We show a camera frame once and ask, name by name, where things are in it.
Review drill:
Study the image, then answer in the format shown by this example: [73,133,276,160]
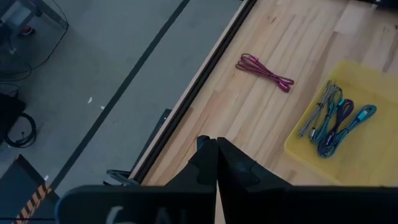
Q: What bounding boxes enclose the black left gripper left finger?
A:
[55,134,218,224]

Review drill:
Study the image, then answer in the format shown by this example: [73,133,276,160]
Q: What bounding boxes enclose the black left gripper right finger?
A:
[216,137,398,224]

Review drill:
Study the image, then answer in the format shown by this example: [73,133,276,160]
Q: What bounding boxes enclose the green black braided USB cable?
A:
[309,88,344,144]

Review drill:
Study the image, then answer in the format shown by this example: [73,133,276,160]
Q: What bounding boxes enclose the grey braided USB cable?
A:
[297,80,338,138]

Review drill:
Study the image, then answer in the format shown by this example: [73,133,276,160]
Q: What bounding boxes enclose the navy purple braided USB cable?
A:
[323,98,354,147]

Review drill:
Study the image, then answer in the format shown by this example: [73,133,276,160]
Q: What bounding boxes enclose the teal blue braided USB cable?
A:
[317,105,377,159]

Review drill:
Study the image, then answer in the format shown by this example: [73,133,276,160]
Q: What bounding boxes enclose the pink black braided USB cable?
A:
[235,52,295,93]

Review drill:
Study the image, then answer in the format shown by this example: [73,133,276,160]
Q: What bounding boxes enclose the black table clamp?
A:
[106,169,140,187]

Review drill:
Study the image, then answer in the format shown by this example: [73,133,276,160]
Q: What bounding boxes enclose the yellow translucent plastic bin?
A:
[284,60,398,187]

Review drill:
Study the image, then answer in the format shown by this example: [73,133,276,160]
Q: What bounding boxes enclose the black mat with orange stripes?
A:
[0,154,60,224]

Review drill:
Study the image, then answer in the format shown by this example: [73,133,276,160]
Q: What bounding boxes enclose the black coiled floor cable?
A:
[0,93,37,149]

